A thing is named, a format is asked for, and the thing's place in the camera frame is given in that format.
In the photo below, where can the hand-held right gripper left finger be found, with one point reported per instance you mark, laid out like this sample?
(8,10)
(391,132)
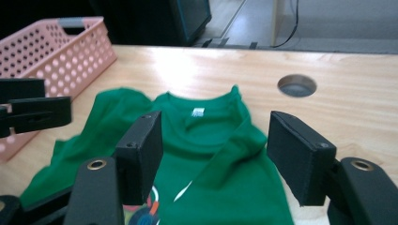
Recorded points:
(140,156)

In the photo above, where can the black tape strip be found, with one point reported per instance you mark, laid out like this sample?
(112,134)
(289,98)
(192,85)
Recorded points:
(208,42)
(222,42)
(253,45)

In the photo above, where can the pink perforated plastic basket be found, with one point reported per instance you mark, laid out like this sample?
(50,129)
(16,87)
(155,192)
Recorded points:
(62,59)

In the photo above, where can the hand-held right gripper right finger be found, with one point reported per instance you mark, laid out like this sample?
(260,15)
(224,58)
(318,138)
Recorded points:
(300,159)

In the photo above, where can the green T-shirt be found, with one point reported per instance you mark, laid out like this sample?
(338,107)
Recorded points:
(200,153)

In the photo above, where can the large black case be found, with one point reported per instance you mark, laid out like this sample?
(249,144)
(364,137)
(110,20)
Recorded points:
(150,20)

